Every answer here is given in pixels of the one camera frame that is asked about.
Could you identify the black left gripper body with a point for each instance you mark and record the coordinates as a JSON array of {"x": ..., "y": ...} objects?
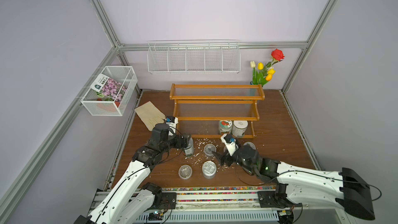
[{"x": 177, "y": 142}]

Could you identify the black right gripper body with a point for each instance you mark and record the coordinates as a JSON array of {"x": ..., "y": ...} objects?
[{"x": 228, "y": 158}]

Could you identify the green label tin can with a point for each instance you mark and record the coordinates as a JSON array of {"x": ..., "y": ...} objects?
[{"x": 189, "y": 150}]

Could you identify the clear seed jar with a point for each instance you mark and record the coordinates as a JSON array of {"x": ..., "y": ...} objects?
[
  {"x": 250, "y": 144},
  {"x": 185, "y": 172},
  {"x": 209, "y": 169},
  {"x": 209, "y": 150}
]

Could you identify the white lid Ideal can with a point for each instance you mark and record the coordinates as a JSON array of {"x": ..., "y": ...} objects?
[{"x": 239, "y": 128}]

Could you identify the wooden three-tier shelf rack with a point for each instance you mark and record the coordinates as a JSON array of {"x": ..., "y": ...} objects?
[{"x": 199, "y": 108}]

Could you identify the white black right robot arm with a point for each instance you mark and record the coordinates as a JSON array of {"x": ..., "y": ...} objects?
[{"x": 295, "y": 185}]

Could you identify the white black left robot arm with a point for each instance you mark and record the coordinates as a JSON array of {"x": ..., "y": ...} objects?
[{"x": 119, "y": 206}]

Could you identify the purple flower seed packet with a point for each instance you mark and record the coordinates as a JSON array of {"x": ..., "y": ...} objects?
[{"x": 108, "y": 89}]

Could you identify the strawberry label can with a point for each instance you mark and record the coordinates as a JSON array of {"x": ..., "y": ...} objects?
[{"x": 225, "y": 126}]

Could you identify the cream work glove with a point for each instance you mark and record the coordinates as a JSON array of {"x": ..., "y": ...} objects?
[{"x": 150, "y": 115}]

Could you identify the yellow and white tulips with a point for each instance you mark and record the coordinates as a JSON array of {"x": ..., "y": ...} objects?
[{"x": 261, "y": 73}]

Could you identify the red rose flower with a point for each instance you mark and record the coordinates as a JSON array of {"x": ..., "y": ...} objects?
[{"x": 278, "y": 55}]

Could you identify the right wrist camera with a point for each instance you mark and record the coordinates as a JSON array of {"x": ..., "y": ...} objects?
[{"x": 230, "y": 143}]

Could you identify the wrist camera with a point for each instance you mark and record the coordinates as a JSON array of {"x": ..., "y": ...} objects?
[
  {"x": 230, "y": 143},
  {"x": 172, "y": 122}
]

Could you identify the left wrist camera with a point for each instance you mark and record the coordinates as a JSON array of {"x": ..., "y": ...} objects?
[{"x": 172, "y": 122}]

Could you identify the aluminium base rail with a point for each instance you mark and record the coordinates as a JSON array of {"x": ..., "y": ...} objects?
[{"x": 232, "y": 205}]

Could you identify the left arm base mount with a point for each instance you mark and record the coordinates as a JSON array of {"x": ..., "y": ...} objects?
[{"x": 161, "y": 200}]

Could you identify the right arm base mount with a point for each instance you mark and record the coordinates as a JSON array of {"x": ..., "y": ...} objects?
[{"x": 275, "y": 199}]

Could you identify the white wire side basket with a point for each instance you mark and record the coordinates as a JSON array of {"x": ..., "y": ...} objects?
[{"x": 99, "y": 107}]

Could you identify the white wire wall basket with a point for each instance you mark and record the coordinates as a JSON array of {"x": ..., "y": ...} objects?
[{"x": 194, "y": 56}]

